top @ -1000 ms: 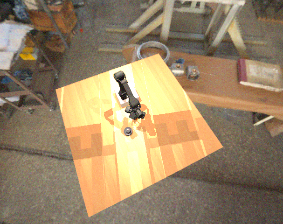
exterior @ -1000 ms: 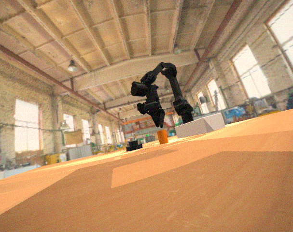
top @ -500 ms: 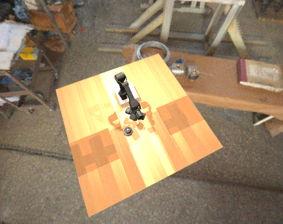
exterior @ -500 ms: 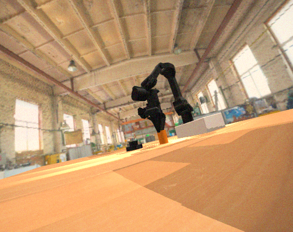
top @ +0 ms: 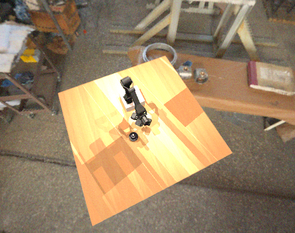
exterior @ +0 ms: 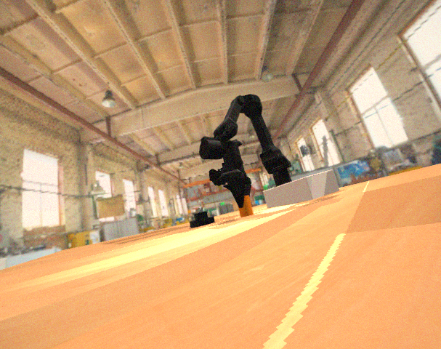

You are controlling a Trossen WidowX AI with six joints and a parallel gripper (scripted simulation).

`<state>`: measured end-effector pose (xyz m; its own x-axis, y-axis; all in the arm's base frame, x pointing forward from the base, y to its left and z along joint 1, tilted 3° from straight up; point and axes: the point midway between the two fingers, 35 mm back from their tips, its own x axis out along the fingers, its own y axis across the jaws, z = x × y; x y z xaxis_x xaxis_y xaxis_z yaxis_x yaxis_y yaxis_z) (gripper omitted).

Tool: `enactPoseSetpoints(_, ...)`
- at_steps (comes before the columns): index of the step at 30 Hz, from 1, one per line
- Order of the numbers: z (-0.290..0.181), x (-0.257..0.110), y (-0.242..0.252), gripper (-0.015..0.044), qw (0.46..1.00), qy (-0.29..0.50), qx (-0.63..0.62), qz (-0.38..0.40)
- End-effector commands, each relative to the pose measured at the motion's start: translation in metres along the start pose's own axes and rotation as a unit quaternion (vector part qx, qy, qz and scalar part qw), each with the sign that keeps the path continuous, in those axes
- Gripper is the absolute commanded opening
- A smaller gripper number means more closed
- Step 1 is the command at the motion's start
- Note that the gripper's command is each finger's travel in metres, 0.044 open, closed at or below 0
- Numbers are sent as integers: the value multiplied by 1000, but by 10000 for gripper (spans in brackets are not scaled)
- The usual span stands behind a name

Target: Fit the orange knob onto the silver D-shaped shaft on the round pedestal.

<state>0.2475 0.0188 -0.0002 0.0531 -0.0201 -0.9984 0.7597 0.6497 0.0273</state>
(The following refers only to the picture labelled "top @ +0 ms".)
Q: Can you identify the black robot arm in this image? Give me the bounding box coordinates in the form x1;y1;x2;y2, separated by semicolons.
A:
120;76;150;127

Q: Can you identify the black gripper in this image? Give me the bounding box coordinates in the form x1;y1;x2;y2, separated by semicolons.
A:
131;112;152;126

